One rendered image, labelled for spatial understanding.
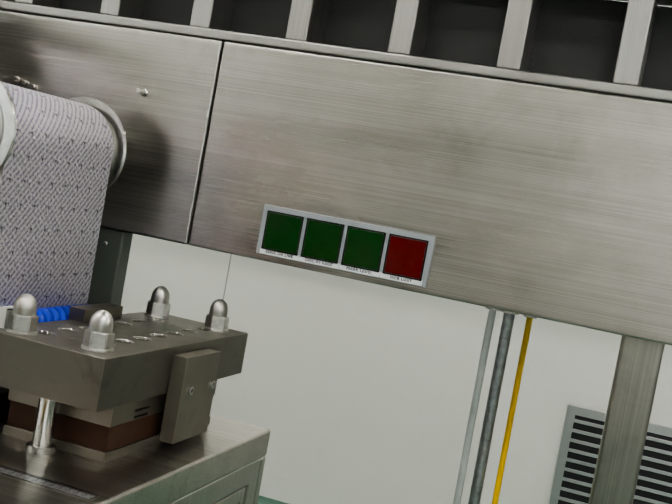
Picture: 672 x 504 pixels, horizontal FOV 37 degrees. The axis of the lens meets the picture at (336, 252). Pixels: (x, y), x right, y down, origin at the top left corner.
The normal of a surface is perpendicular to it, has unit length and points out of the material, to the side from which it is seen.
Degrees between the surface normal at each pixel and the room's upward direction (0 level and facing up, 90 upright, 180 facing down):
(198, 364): 90
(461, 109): 90
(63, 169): 90
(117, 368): 90
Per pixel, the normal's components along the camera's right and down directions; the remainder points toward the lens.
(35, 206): 0.94, 0.18
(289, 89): -0.31, 0.00
